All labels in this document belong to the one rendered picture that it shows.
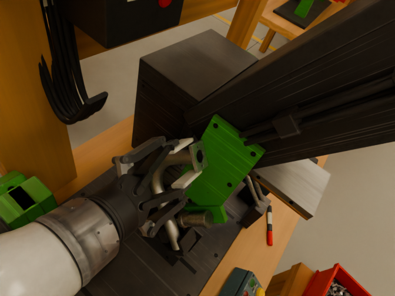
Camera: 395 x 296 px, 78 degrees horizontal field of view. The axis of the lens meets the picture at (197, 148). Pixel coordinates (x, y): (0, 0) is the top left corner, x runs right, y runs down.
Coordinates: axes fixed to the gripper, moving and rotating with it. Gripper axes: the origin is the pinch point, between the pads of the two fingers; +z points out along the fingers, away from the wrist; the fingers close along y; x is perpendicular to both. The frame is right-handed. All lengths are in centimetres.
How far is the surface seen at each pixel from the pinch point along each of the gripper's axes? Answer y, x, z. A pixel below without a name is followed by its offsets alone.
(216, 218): -15.6, -0.8, 4.2
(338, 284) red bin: -55, -20, 30
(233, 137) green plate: 2.4, -9.3, 4.4
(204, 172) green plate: -4.5, -1.0, 4.4
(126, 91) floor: 21, 146, 130
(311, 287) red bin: -55, -13, 27
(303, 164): -13.9, -15.8, 28.6
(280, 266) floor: -117, 21, 95
